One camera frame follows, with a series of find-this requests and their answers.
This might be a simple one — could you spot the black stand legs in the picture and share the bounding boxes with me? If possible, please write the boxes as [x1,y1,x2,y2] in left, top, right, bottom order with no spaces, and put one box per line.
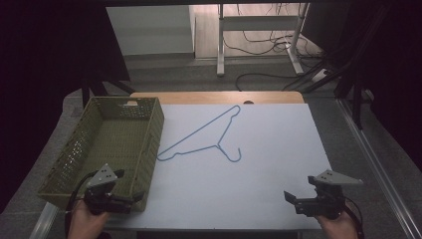
[81,78,135,108]

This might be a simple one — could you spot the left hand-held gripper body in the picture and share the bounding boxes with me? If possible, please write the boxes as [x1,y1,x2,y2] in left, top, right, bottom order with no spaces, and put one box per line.
[83,162,134,215]

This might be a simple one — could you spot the white sheet mat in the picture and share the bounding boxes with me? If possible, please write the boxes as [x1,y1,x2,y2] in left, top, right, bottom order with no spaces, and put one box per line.
[105,103,333,231]

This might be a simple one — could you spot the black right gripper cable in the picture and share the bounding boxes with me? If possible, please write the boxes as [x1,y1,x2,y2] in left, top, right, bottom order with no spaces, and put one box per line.
[344,196,366,239]

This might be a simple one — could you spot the person's right hand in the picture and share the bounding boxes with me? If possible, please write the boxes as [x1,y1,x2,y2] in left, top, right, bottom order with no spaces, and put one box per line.
[315,202,361,239]

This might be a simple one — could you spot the white cabinet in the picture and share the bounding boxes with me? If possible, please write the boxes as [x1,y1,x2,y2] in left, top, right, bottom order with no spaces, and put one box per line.
[105,4,197,57]

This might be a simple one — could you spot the white metal desk frame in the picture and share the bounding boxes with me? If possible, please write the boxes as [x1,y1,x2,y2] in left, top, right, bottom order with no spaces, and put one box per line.
[216,3,311,78]

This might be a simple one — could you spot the black floor cable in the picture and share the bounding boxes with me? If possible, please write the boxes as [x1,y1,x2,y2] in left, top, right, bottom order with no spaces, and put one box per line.
[235,72,300,92]

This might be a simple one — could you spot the silver metal rail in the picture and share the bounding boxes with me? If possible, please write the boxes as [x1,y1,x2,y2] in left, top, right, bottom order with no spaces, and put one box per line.
[335,99,422,239]

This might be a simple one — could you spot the white power strip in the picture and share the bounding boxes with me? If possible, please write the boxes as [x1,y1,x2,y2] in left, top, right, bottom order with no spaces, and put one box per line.
[311,68,330,83]

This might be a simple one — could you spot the tangle of black cables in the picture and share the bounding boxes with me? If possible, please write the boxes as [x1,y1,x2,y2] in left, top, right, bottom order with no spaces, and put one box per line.
[222,3,321,57]

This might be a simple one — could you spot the olive green woven basket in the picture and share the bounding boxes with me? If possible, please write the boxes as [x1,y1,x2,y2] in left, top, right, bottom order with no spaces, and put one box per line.
[37,96,165,213]

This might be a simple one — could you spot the dark curtain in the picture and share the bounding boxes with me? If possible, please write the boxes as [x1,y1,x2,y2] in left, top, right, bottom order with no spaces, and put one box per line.
[0,0,131,213]

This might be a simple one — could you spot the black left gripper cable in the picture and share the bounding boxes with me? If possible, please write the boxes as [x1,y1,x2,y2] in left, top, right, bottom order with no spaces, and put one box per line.
[64,171,98,239]

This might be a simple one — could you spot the blue wire clothes hanger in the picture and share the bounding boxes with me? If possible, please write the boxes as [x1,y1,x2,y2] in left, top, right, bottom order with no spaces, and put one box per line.
[156,105,243,163]

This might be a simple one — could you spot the black metal stand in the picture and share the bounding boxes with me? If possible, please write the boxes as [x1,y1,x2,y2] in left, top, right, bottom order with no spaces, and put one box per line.
[333,6,392,130]

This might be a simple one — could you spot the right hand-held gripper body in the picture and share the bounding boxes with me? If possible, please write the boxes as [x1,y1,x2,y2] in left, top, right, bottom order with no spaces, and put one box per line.
[293,168,364,220]

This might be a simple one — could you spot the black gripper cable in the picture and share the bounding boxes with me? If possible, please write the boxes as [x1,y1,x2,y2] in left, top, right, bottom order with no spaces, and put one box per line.
[344,196,366,239]
[64,171,98,239]

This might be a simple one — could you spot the person's left hand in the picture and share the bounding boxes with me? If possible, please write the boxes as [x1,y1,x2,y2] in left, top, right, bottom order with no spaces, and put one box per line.
[67,200,110,239]

